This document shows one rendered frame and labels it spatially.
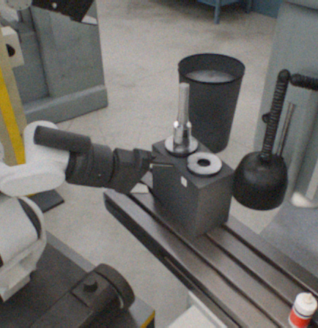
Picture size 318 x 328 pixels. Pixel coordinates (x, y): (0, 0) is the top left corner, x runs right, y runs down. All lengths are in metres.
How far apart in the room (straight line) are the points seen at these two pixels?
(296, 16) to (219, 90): 2.07
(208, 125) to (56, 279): 1.67
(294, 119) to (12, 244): 0.75
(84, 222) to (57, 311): 1.11
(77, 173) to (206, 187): 0.35
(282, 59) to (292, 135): 0.11
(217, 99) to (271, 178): 2.16
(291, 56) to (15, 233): 0.77
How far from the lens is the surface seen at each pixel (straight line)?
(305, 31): 0.54
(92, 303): 1.37
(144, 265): 2.19
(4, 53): 2.18
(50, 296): 1.46
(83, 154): 0.71
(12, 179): 0.69
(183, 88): 0.93
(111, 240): 2.31
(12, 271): 1.32
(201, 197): 0.94
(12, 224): 1.03
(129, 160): 0.76
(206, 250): 1.03
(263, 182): 0.49
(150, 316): 1.58
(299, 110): 0.52
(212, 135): 2.81
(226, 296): 0.96
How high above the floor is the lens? 1.77
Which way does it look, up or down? 40 degrees down
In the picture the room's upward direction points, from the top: straight up
